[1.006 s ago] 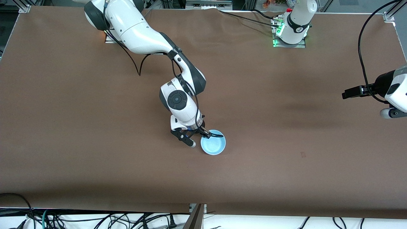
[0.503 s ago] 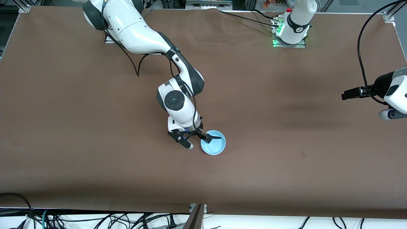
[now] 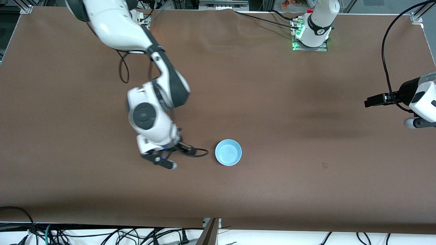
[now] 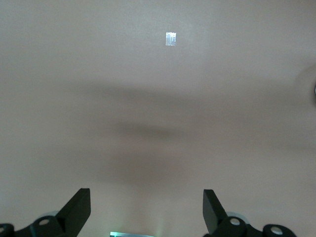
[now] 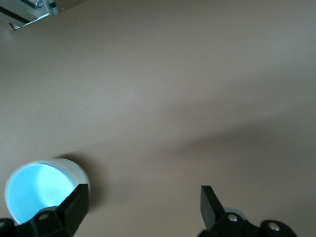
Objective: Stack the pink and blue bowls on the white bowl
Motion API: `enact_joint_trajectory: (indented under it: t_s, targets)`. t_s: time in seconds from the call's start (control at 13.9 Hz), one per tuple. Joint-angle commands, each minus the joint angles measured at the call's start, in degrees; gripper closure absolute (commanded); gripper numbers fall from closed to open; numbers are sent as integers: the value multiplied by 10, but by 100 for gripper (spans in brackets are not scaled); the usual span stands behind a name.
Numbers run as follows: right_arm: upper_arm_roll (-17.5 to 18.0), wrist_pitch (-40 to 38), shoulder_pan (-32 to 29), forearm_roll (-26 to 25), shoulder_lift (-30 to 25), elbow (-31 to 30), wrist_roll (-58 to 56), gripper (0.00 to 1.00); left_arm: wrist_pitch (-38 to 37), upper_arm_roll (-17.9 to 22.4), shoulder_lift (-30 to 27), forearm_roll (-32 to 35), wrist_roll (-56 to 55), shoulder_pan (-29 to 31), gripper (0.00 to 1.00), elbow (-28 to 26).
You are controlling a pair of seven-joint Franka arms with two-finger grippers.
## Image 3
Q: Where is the short black base cable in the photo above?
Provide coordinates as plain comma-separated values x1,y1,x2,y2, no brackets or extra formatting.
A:
268,10,295,21

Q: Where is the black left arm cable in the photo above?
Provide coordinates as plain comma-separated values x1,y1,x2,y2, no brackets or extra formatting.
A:
381,0,436,113

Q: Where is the aluminium frame post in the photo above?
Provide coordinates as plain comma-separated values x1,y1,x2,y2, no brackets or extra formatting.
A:
196,218,222,245

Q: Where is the brown table cover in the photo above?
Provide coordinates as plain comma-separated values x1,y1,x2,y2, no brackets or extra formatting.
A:
0,7,436,235

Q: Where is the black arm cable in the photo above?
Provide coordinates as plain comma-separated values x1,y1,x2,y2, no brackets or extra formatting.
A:
381,0,436,113
118,50,209,158

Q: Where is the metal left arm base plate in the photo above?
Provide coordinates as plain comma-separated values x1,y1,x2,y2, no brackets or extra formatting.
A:
292,18,328,52

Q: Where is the grey metal rail box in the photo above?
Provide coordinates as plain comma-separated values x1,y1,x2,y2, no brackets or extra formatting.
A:
199,0,249,11

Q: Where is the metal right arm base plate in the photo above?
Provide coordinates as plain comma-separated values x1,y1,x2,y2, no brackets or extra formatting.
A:
136,10,152,31

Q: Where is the black looped floor cable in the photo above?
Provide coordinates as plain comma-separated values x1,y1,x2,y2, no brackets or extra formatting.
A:
0,206,38,245

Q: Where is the long black base cable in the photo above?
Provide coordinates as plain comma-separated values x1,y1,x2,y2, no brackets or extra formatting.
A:
234,11,300,29

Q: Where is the blue bowl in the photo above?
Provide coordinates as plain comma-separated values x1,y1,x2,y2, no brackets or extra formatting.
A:
215,139,243,167

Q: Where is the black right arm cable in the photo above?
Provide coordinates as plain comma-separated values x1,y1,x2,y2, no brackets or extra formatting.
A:
118,50,209,158

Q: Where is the orange clutter item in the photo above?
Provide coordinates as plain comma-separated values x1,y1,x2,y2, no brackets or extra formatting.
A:
281,0,308,9

